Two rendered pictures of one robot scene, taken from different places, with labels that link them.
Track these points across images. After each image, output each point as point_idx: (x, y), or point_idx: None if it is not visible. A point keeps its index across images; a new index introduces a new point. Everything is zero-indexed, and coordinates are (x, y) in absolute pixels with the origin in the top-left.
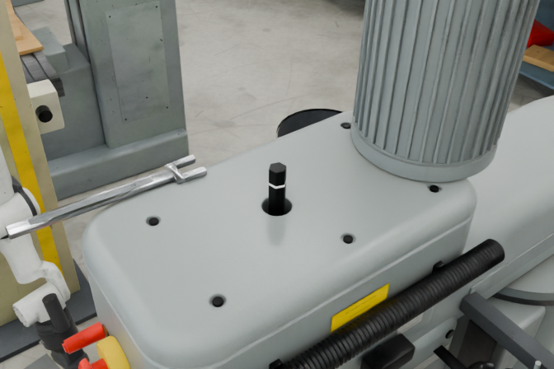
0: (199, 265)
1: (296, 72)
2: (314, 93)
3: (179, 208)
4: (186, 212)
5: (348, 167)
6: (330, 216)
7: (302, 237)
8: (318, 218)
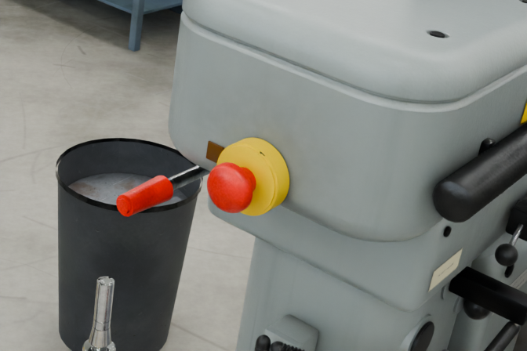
0: (385, 11)
1: (32, 115)
2: (68, 144)
3: None
4: None
5: None
6: None
7: None
8: None
